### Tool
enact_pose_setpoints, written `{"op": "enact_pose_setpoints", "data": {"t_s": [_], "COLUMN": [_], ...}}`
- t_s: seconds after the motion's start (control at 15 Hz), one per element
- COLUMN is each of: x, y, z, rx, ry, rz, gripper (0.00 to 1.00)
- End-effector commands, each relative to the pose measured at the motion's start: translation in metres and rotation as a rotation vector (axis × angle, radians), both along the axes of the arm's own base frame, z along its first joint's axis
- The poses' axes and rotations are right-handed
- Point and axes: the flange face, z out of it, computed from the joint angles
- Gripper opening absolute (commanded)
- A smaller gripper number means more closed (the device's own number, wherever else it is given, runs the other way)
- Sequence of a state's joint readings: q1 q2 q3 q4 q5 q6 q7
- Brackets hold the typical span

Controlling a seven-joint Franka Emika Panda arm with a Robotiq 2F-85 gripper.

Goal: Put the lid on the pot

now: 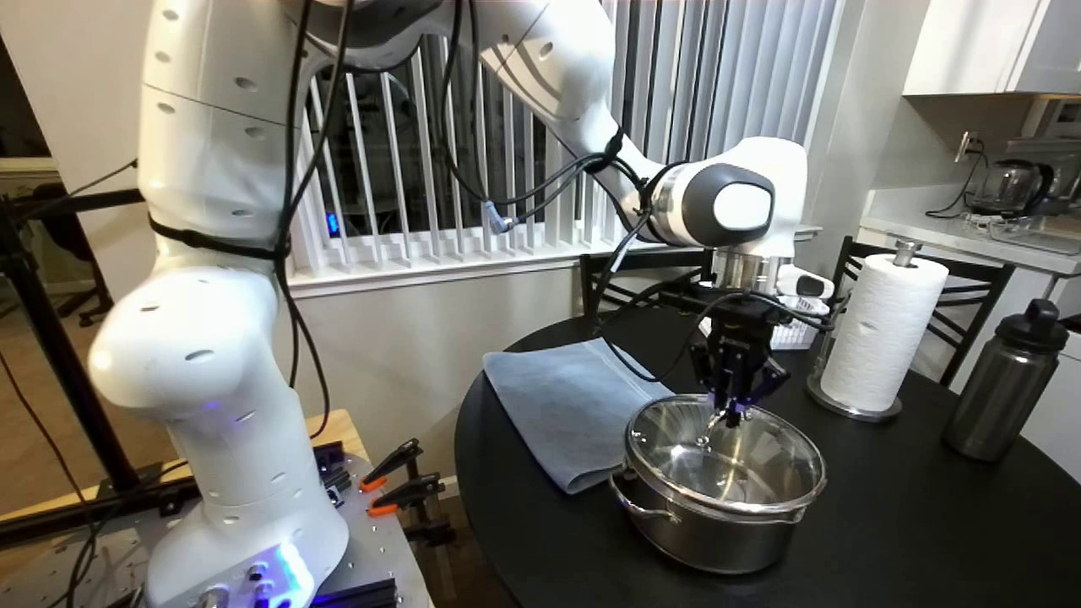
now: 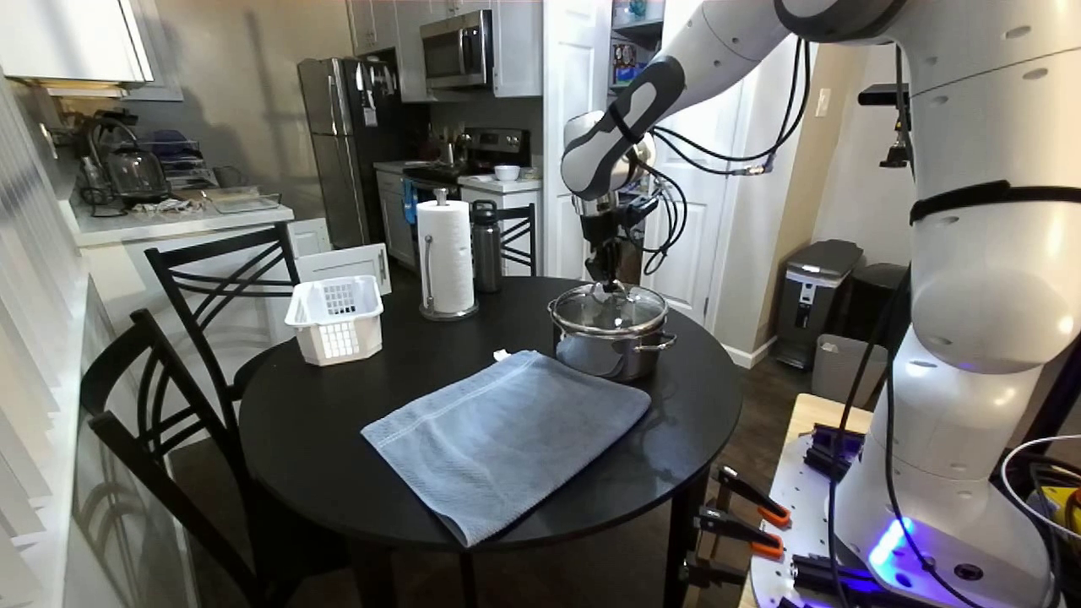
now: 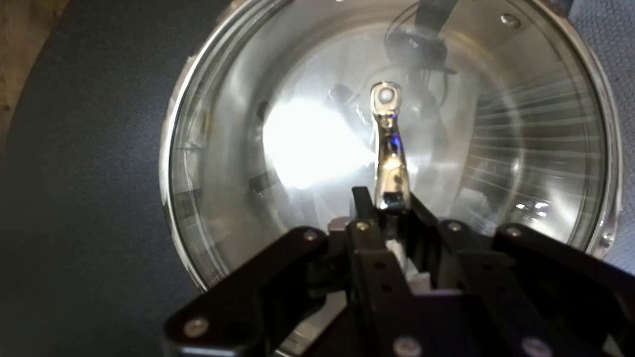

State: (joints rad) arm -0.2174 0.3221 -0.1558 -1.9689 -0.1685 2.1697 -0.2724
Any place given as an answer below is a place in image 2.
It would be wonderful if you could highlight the grey step trash can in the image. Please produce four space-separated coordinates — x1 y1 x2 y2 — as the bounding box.
770 235 868 376

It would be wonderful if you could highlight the robot mounting workbench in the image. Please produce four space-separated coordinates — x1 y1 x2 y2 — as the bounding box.
738 389 1081 608

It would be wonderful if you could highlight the stainless steel refrigerator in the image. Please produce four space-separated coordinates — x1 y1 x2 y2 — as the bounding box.
295 51 400 252

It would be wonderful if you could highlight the black bag on counter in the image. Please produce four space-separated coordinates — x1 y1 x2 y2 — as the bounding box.
70 108 177 218

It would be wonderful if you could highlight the black kitchen stove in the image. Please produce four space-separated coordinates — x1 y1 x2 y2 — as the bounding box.
403 124 536 197

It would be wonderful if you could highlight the black metal chair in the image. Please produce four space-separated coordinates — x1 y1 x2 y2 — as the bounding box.
142 218 306 435
494 198 541 281

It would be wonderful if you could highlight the white paper towel roll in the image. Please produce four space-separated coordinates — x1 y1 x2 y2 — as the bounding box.
414 184 479 325

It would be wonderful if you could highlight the stainless steel pot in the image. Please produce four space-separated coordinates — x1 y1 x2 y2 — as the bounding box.
545 281 678 389

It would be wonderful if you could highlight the steel microwave oven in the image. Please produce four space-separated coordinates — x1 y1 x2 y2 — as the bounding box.
419 5 498 95

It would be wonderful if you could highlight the black wooden chair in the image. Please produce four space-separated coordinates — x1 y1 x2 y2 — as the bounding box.
78 308 289 608

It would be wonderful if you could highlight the white plastic basket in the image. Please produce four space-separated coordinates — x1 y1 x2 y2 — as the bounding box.
279 274 390 369

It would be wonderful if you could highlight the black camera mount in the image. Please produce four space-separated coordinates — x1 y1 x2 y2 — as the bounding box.
856 44 920 174

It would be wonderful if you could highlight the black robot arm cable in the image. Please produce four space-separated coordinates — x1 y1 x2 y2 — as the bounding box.
627 33 819 281

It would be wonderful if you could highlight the blue grey cloth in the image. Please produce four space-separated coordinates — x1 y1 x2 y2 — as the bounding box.
358 349 655 549

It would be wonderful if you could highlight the small grey bin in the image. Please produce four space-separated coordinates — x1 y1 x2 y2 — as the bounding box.
806 331 890 406

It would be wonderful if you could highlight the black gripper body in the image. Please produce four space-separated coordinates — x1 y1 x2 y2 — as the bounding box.
573 192 658 252

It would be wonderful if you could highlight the round black table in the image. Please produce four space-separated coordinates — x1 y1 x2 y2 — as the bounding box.
238 274 746 608

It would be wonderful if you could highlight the round glass lid steel rim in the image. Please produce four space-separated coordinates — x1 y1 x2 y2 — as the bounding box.
547 281 675 341

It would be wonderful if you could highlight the black bottle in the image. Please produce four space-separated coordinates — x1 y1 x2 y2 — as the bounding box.
470 197 506 300

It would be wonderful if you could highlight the orange handled black clamp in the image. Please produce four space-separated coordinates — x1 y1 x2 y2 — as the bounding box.
716 462 793 535
691 502 787 564

